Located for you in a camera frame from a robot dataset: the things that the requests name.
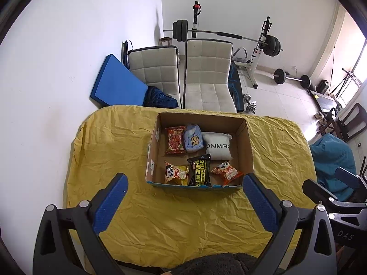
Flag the yellow panda snack bag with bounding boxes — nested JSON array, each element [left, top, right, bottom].
[[164, 161, 189, 186]]

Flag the yellow table cloth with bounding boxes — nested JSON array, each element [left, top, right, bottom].
[[67, 106, 316, 268]]

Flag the barbell on floor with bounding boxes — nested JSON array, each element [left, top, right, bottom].
[[273, 68, 311, 89]]

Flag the chrome dumbbell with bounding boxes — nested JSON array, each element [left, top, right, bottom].
[[243, 94, 257, 115]]

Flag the dark blue knitted cloth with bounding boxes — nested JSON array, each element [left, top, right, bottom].
[[142, 86, 178, 109]]

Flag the white padded chair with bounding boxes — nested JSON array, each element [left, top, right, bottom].
[[128, 45, 182, 109], [183, 38, 237, 113]]

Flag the black fuzzy sleeve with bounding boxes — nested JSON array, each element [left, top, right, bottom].
[[169, 253, 257, 274]]

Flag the light blue cartoon tissue pack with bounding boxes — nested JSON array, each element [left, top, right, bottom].
[[183, 124, 204, 153]]

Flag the orange panda snack bag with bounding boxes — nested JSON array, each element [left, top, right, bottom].
[[211, 161, 244, 186]]

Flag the left white padded chair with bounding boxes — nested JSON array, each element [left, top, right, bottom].
[[128, 45, 182, 109]]

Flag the blue foam mat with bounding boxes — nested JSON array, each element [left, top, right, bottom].
[[90, 54, 148, 106]]

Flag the black shoe shine wipes pack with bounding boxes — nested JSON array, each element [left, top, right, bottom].
[[187, 154, 211, 187]]

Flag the teal bean bag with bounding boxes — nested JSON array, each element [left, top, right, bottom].
[[309, 133, 356, 201]]

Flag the white ONMAX pouch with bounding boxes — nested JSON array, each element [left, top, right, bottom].
[[202, 132, 233, 161]]

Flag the white weight bench rack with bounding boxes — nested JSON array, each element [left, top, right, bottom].
[[231, 16, 272, 89]]

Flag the brown cardboard box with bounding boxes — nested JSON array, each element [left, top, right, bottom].
[[146, 111, 254, 188]]

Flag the blue black bench pad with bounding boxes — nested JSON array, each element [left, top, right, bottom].
[[228, 61, 245, 113]]

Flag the right white padded chair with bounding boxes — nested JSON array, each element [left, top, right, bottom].
[[183, 38, 237, 113]]

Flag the dark wooden chair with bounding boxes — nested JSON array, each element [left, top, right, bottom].
[[317, 103, 366, 142]]

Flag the barbell on rack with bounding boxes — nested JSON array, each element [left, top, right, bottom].
[[163, 17, 283, 57]]

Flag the red floral snack bag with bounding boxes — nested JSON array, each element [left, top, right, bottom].
[[166, 126, 186, 154]]

